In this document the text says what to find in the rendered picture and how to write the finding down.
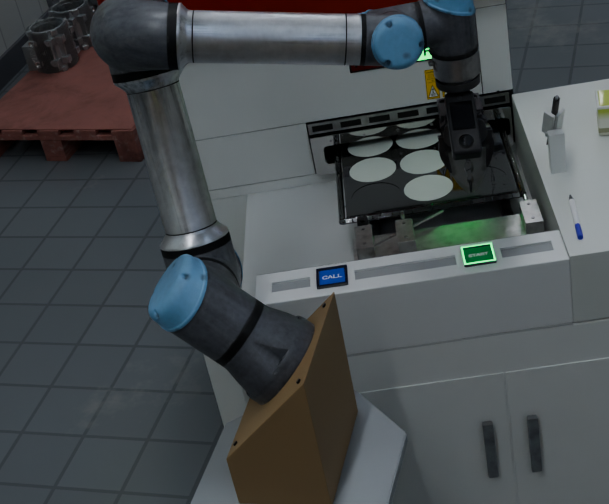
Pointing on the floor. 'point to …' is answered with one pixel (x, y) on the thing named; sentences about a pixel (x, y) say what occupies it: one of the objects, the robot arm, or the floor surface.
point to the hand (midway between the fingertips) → (470, 187)
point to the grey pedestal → (368, 474)
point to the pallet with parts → (60, 94)
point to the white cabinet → (515, 415)
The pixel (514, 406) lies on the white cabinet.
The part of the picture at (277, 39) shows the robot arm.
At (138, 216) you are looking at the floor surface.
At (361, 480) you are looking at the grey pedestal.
